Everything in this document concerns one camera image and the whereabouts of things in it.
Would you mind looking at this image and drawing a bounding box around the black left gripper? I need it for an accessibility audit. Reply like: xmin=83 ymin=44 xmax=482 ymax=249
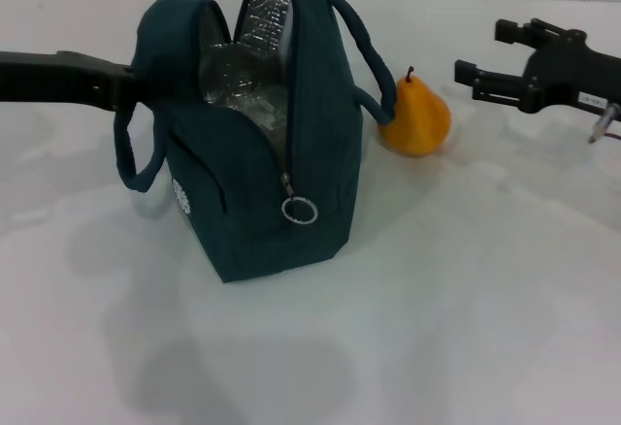
xmin=0 ymin=49 xmax=157 ymax=116

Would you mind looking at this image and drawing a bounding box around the right gripper cable with plug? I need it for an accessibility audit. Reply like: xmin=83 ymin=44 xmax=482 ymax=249
xmin=586 ymin=103 xmax=621 ymax=145

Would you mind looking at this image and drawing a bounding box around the dark teal lunch bag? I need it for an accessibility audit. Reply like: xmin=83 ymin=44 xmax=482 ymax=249
xmin=113 ymin=0 xmax=400 ymax=284

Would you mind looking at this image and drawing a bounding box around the yellow pear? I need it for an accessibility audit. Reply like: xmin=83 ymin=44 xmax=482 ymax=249
xmin=376 ymin=65 xmax=452 ymax=158

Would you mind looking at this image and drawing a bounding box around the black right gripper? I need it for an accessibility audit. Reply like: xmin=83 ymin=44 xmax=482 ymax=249
xmin=454 ymin=16 xmax=621 ymax=115

